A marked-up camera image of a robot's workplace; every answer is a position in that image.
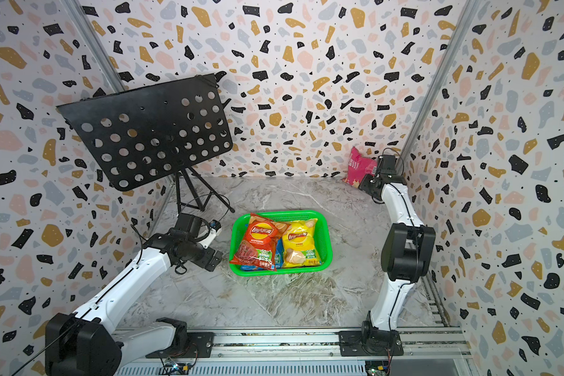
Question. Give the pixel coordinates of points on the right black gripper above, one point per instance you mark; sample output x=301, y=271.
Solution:
x=364, y=184

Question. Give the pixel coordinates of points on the pink snack bag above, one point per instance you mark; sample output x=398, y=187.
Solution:
x=358, y=167

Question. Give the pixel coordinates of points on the green plastic basket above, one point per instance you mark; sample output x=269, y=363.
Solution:
x=322, y=241

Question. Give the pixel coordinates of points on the red Lay's chips bag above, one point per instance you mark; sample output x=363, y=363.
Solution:
x=258, y=246

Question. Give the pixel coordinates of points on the blue Lay's chips bag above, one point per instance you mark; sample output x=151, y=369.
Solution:
x=278, y=260

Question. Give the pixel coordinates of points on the yellow Lay's chips bag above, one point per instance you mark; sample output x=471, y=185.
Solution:
x=299, y=244

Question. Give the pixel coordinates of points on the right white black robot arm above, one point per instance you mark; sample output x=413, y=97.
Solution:
x=405, y=257

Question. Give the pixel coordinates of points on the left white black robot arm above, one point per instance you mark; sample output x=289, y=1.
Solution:
x=84, y=342

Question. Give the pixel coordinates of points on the black perforated music stand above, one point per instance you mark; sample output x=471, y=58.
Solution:
x=145, y=134

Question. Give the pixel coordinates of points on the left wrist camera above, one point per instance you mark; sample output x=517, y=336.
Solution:
x=207, y=236

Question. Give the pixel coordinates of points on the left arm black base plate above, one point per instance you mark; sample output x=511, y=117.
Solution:
x=193, y=344

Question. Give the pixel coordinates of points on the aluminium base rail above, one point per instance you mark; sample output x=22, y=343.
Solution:
x=315, y=351

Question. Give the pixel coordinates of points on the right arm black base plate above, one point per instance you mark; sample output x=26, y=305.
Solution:
x=373, y=344

